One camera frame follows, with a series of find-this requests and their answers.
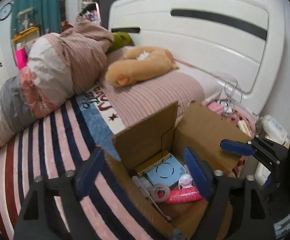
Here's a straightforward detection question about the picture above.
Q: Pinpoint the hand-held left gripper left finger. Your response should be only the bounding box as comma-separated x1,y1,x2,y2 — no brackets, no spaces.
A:
14,145,108,240

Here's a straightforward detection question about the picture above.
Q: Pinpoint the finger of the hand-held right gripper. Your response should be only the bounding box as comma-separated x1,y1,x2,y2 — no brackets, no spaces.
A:
260,172,284,198
220,136,283,167

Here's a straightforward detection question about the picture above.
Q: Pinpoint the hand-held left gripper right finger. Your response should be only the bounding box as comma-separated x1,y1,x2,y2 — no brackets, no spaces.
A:
183,147,277,240

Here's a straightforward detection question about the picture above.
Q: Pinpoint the pink spray bottle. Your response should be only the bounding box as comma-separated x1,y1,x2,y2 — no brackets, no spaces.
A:
164,188,203,204

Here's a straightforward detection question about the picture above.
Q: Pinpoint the blue square plastic case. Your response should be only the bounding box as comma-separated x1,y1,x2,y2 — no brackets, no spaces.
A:
145,156,189,188

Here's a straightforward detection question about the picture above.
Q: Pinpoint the clear glass perfume bottle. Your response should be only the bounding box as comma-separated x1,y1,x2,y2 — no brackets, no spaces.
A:
150,184,172,202

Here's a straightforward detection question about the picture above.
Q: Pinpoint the brown cardboard box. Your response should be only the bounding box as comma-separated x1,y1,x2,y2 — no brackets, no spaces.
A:
102,100,252,240

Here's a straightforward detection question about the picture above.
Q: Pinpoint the gold lipstick box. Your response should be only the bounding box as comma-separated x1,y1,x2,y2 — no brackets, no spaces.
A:
135,150,172,177

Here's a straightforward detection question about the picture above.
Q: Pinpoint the thin grey makeup brush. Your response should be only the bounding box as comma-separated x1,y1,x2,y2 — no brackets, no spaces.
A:
145,194,172,222

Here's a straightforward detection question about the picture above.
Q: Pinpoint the white cosmetic tube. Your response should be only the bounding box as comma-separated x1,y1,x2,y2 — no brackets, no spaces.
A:
132,176,152,193

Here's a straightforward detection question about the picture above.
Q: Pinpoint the white plastic bottle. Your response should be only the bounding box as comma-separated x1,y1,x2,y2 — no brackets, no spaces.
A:
254,160,273,187

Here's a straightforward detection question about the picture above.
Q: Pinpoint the small cream tube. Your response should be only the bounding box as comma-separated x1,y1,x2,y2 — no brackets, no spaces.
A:
237,120,251,134

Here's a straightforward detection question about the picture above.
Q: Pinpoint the white wet wipes pack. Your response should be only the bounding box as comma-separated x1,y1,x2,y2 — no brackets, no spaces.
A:
260,115,289,145

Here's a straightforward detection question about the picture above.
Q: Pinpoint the striped printed blanket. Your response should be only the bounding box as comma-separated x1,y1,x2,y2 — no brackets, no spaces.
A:
0,82,175,240

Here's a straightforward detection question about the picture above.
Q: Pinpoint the pink ribbed pillow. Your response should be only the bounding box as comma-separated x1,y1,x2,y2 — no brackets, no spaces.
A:
102,47,223,128

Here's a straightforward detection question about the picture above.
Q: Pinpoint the pink grey striped duvet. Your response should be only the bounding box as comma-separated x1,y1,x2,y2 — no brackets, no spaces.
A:
0,15,115,160

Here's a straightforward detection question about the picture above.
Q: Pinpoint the white bed headboard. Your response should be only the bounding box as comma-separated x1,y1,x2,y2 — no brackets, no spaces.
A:
108,0,286,117

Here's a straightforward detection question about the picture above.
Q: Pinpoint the tan plush toy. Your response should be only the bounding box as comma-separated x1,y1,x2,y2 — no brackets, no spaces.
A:
105,46,180,88

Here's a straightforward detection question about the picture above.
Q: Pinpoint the bright pink bag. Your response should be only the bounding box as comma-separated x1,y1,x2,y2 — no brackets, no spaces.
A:
14,49,28,70

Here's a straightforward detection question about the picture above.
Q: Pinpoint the green plush toy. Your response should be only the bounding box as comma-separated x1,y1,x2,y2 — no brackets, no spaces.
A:
107,31,135,54

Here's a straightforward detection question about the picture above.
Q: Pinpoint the yellow shelf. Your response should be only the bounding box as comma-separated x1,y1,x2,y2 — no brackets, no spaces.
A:
12,26,40,46

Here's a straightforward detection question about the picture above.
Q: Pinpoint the glass display case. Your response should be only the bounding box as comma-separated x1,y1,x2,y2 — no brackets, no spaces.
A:
17,7,35,32

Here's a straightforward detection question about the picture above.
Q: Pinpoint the teal curtain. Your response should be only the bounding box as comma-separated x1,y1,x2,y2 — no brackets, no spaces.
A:
11,0,61,38

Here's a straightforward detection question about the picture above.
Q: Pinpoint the round wall clock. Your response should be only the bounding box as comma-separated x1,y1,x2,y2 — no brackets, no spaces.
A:
0,3,13,21

